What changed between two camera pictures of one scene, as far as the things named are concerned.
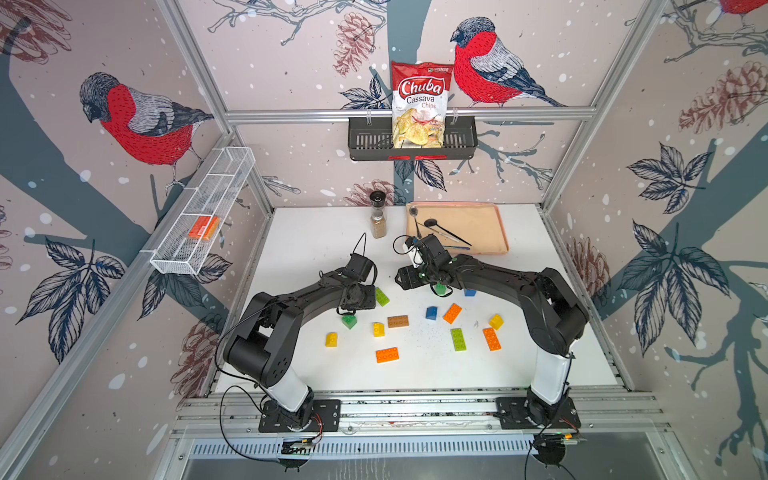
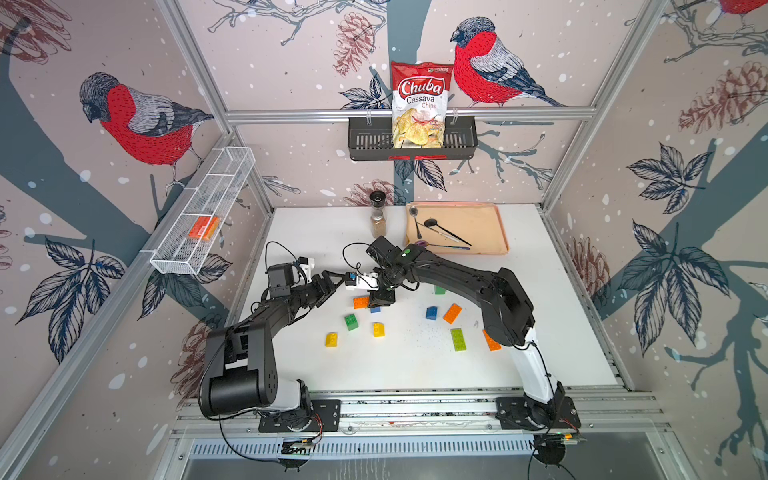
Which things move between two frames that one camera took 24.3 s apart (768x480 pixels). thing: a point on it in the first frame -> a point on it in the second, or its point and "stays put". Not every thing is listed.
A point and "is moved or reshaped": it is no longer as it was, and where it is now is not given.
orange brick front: (387, 355) is moved or reshaped
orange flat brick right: (491, 339) stays put
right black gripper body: (414, 278) -> (383, 286)
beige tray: (461, 228) stays put
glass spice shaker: (378, 214) stays put
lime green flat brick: (458, 340) stays put
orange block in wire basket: (204, 227) stays put
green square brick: (349, 320) stays put
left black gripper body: (366, 298) -> (309, 294)
